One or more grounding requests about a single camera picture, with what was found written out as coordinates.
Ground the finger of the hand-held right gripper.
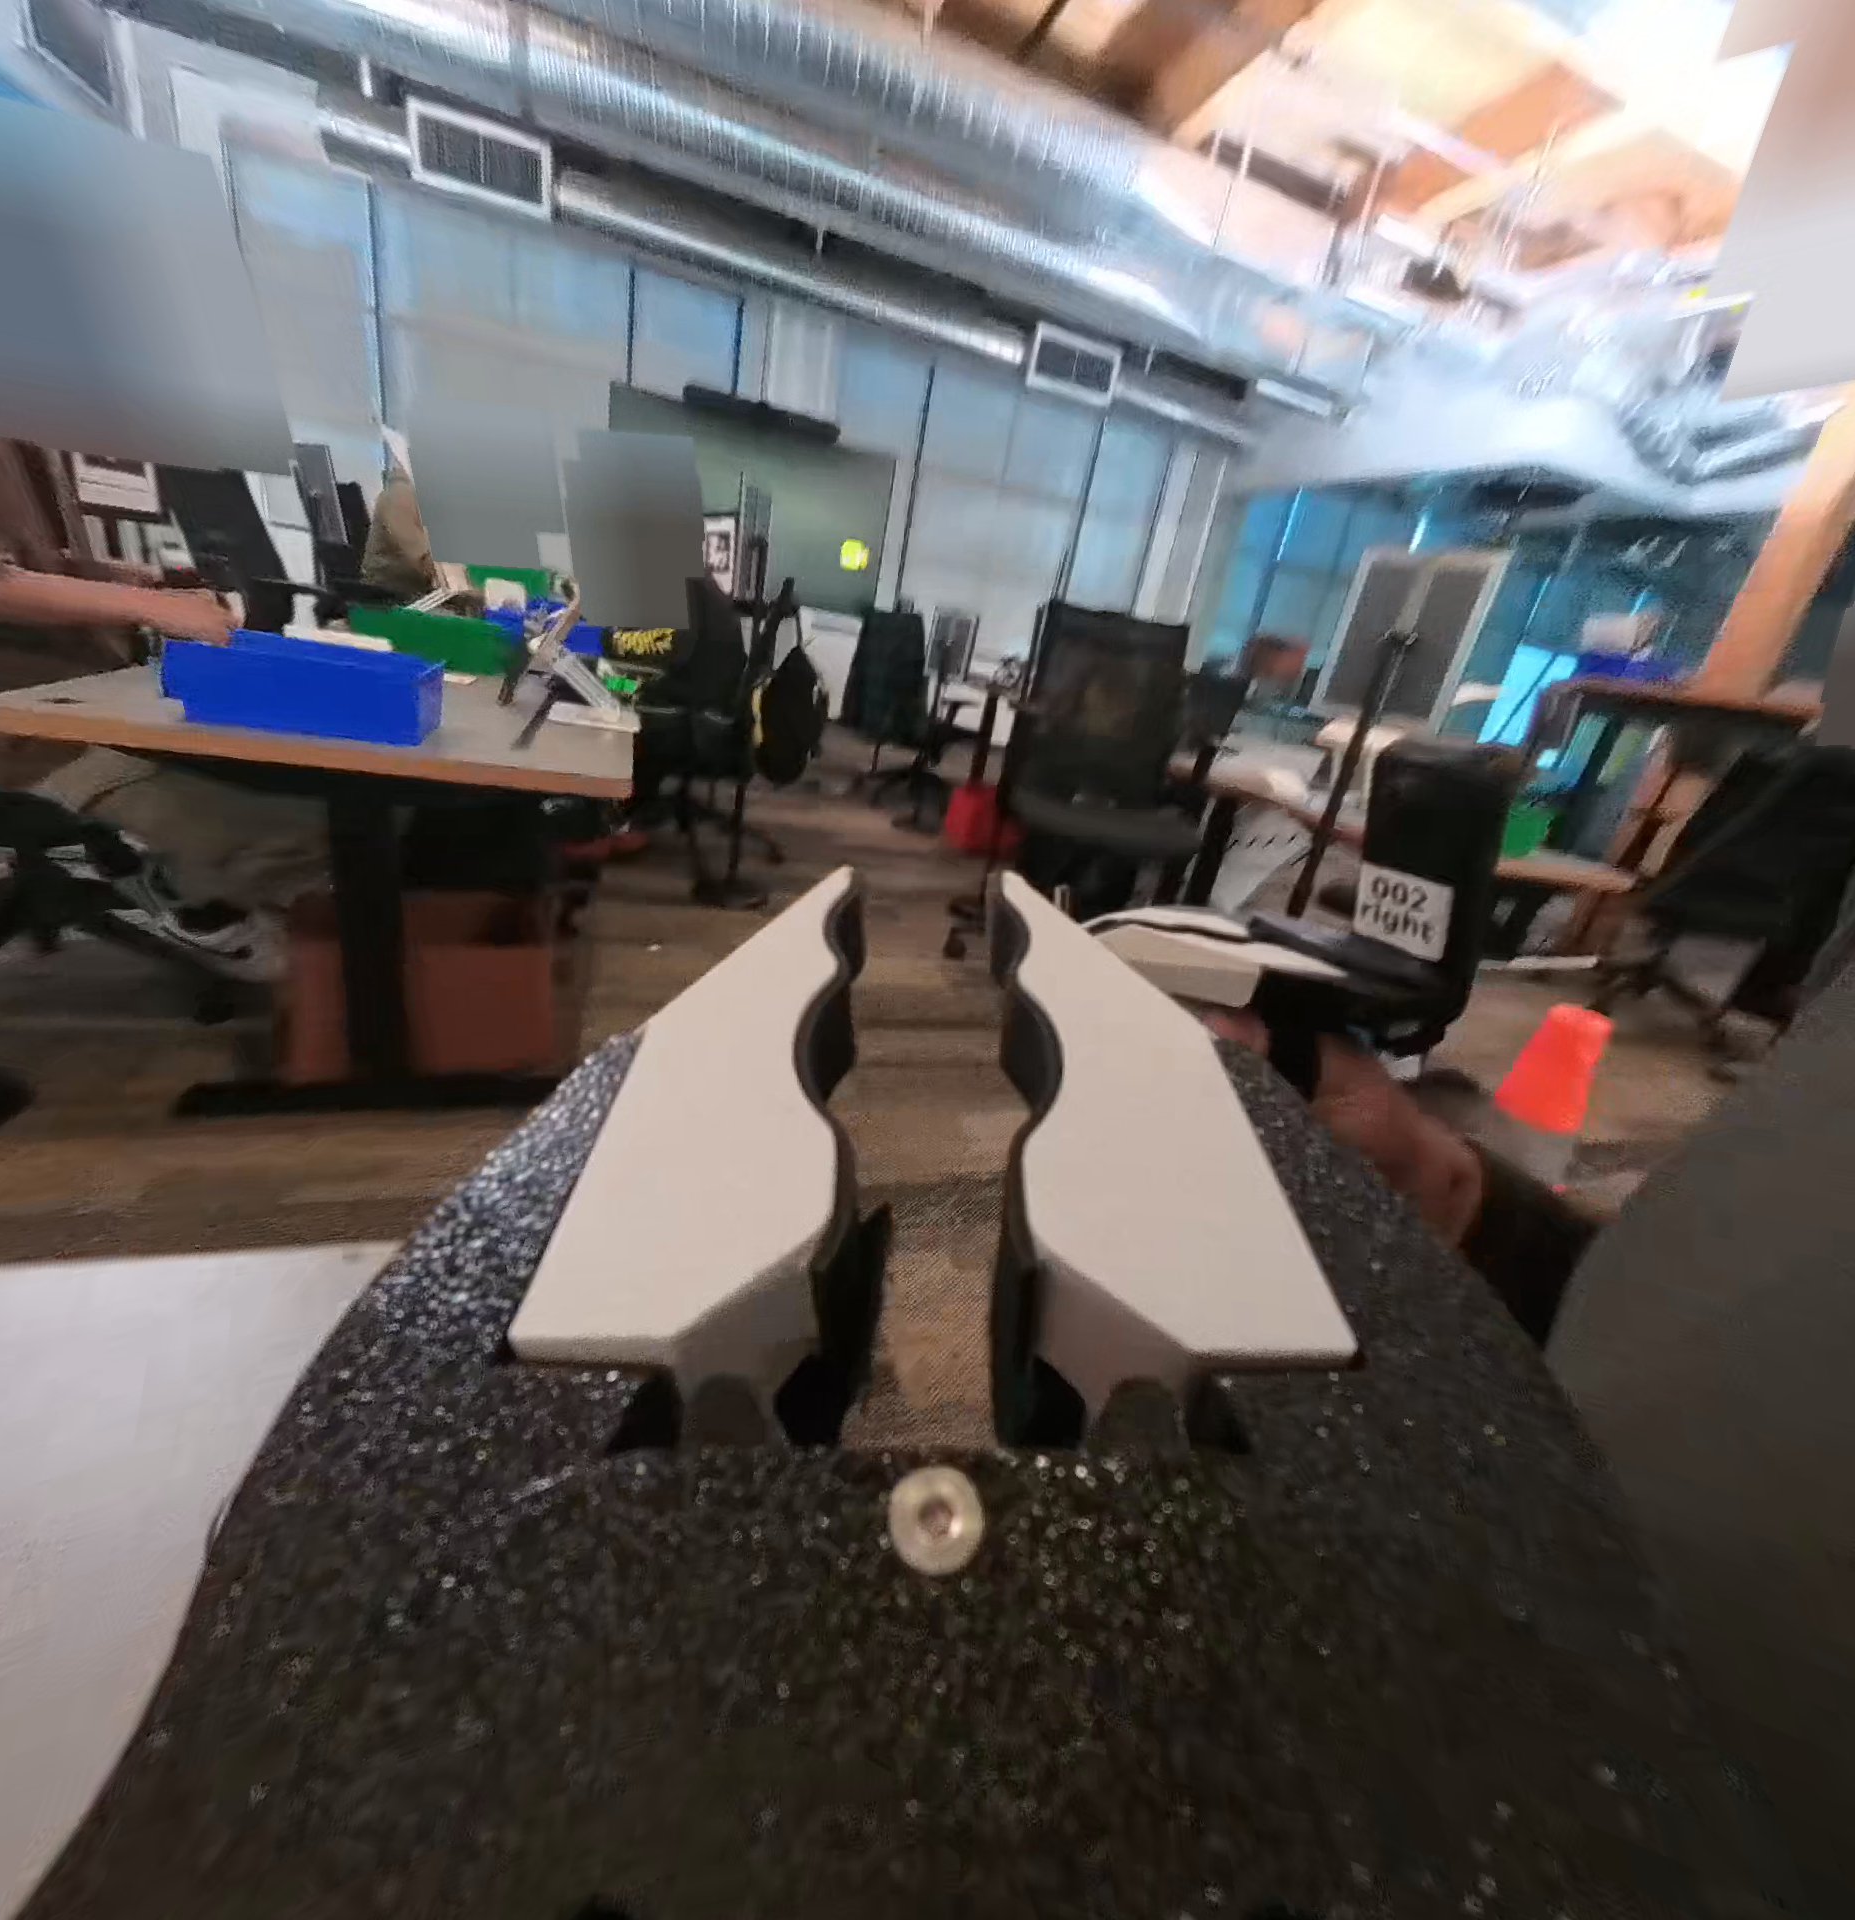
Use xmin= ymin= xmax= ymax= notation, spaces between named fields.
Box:
xmin=1105 ymin=933 xmax=1269 ymax=1009
xmin=1090 ymin=904 xmax=1348 ymax=965

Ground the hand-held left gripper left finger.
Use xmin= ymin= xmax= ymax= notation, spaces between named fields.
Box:
xmin=508 ymin=860 xmax=893 ymax=1380

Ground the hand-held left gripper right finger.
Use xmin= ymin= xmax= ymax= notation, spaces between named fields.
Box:
xmin=993 ymin=865 xmax=1360 ymax=1419

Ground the person's right forearm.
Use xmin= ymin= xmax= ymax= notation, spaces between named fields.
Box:
xmin=1462 ymin=1146 xmax=1605 ymax=1344

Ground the person's right hand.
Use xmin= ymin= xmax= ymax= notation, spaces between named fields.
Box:
xmin=1209 ymin=1009 xmax=1484 ymax=1253

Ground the black tripod stand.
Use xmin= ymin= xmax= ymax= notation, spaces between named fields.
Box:
xmin=1285 ymin=626 xmax=1424 ymax=919

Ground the grey framed panel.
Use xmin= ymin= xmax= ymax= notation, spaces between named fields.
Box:
xmin=1315 ymin=550 xmax=1517 ymax=725

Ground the black office chair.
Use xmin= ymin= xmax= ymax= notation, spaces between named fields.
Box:
xmin=1004 ymin=599 xmax=1239 ymax=904

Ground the orange traffic cone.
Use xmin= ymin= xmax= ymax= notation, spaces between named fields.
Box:
xmin=1494 ymin=1003 xmax=1614 ymax=1192

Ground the brown cardboard box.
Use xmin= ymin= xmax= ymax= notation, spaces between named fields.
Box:
xmin=281 ymin=890 xmax=558 ymax=1084

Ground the chair with plaid jacket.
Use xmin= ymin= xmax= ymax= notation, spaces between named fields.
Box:
xmin=844 ymin=607 xmax=928 ymax=796

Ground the black backpack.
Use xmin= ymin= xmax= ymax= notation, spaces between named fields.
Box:
xmin=755 ymin=644 xmax=834 ymax=783

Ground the chair with yellow-print jacket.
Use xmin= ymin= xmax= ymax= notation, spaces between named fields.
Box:
xmin=613 ymin=577 xmax=790 ymax=905

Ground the grey work table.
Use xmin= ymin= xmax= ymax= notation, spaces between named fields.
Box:
xmin=0 ymin=660 xmax=638 ymax=1117

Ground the person's torso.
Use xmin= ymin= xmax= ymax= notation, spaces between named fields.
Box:
xmin=1543 ymin=837 xmax=1855 ymax=1920

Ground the green plastic bin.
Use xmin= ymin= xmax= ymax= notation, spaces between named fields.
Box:
xmin=344 ymin=599 xmax=528 ymax=680

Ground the blue plastic bin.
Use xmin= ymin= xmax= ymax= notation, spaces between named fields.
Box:
xmin=158 ymin=626 xmax=448 ymax=746

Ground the black video bar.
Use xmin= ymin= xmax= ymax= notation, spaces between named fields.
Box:
xmin=684 ymin=385 xmax=844 ymax=445

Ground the wooden support post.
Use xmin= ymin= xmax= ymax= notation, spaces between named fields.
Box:
xmin=1700 ymin=374 xmax=1855 ymax=707

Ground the large dark wall screen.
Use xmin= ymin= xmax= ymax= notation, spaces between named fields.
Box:
xmin=610 ymin=385 xmax=896 ymax=620

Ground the white duct vent grille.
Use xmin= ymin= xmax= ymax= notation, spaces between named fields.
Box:
xmin=403 ymin=92 xmax=552 ymax=221
xmin=1021 ymin=324 xmax=1120 ymax=402

